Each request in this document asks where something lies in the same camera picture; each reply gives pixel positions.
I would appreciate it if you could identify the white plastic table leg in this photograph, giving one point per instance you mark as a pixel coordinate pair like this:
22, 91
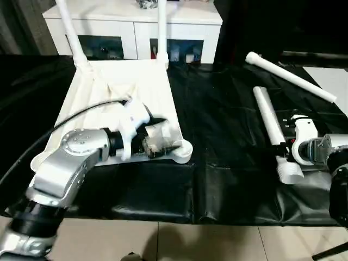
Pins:
269, 117
293, 76
70, 27
162, 27

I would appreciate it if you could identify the white plastic table top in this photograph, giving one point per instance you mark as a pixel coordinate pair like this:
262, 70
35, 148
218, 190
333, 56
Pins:
109, 81

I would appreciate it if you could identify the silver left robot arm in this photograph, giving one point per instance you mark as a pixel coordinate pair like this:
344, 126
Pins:
65, 163

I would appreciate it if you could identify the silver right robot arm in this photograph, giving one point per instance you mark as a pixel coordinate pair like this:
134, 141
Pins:
326, 149

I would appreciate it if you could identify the black work mat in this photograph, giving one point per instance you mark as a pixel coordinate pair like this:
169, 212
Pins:
217, 179

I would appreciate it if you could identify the white side table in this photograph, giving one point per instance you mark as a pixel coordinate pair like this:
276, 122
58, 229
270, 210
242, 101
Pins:
334, 81

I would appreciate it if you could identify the black stand leg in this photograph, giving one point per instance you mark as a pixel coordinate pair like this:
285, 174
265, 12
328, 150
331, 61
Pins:
331, 251

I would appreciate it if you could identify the white cabinet with glass doors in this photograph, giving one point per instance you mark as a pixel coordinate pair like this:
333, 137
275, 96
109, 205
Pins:
109, 13

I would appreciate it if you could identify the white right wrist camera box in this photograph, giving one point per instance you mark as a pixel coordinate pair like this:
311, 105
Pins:
304, 128

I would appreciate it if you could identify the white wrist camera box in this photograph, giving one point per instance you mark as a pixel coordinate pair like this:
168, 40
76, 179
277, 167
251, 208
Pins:
304, 128
136, 114

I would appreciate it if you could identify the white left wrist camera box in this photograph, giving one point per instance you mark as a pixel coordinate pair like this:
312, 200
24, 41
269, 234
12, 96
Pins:
136, 114

